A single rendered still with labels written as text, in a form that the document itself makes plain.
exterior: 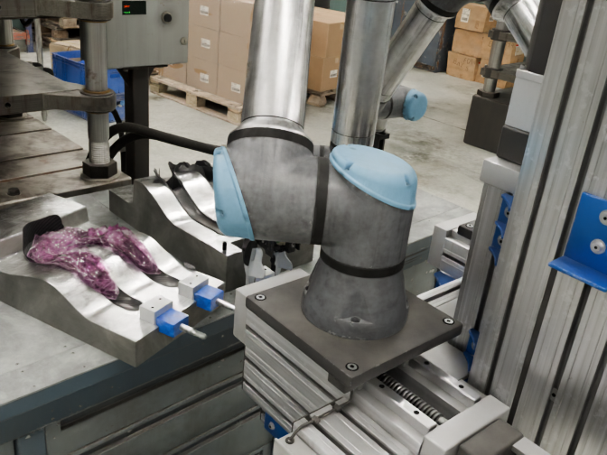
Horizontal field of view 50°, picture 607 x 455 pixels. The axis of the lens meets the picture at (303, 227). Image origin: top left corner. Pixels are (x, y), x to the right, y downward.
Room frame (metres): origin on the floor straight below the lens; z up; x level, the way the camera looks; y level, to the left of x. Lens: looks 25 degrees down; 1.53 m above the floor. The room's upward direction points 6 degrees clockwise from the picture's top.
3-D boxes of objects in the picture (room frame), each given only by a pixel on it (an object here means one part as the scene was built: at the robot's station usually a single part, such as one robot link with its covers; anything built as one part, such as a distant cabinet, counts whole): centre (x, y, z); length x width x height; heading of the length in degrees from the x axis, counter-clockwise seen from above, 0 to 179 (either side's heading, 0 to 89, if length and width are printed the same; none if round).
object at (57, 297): (1.15, 0.43, 0.86); 0.50 x 0.26 x 0.11; 63
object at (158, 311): (0.98, 0.21, 0.86); 0.13 x 0.05 x 0.05; 63
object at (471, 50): (7.88, -1.92, 0.42); 0.86 x 0.33 x 0.83; 46
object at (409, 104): (1.63, -0.21, 1.14); 0.11 x 0.11 x 0.08; 38
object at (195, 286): (1.08, 0.16, 0.86); 0.13 x 0.05 x 0.05; 63
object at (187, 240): (1.46, 0.24, 0.87); 0.50 x 0.26 x 0.14; 46
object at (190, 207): (1.45, 0.24, 0.92); 0.35 x 0.16 x 0.09; 46
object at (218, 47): (5.72, 0.80, 0.47); 1.22 x 0.80 x 0.94; 50
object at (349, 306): (0.80, -0.08, 1.09); 0.15 x 0.15 x 0.10
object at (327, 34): (6.54, 0.21, 0.37); 1.20 x 0.82 x 0.74; 54
